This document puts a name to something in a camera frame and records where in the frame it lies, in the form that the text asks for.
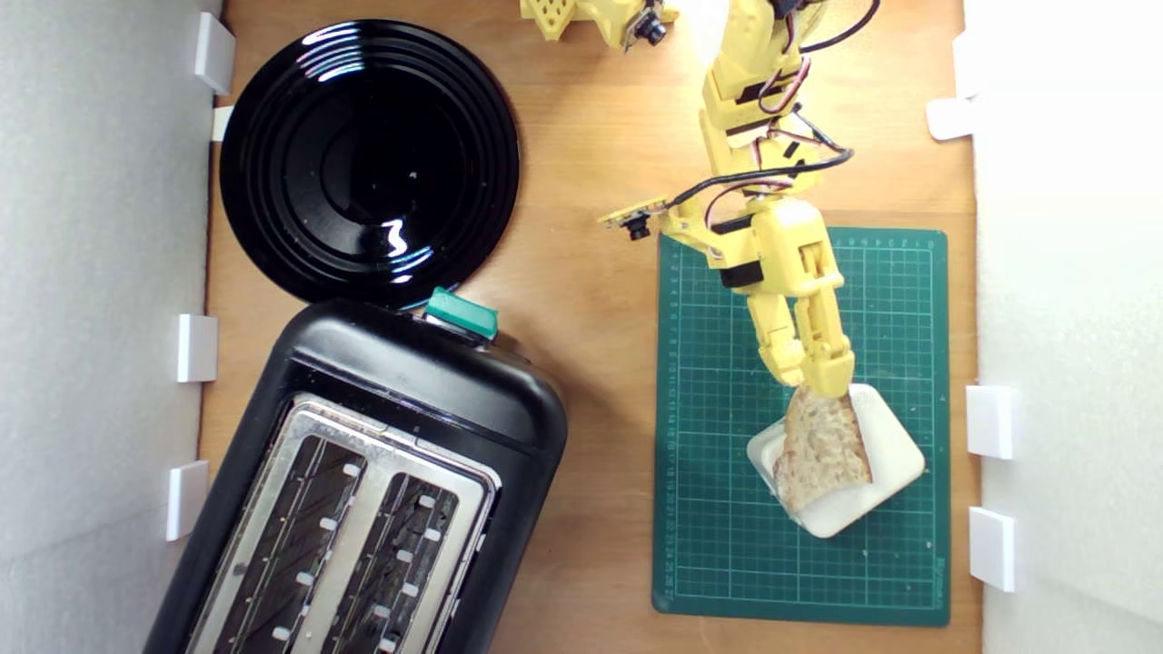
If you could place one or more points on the brown bread slice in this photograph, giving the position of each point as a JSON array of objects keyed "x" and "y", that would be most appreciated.
[{"x": 822, "y": 450}]

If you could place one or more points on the green toaster lever knob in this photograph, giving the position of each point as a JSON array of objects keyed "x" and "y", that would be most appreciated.
[{"x": 462, "y": 313}]

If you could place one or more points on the black two-slot toaster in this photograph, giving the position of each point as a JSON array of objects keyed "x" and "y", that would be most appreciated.
[{"x": 409, "y": 381}]

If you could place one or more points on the green cutting mat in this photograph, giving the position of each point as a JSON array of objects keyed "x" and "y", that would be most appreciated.
[{"x": 709, "y": 409}]

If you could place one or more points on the white square block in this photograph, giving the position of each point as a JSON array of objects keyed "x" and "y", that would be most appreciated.
[{"x": 872, "y": 490}]

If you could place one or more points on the black round plate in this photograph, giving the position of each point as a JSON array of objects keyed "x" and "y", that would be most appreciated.
[{"x": 363, "y": 163}]

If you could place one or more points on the yellow wrist camera mount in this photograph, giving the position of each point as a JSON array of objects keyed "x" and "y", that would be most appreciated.
[{"x": 631, "y": 216}]

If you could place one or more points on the small white wall clip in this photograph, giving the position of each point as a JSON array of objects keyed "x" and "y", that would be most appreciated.
[{"x": 222, "y": 123}]

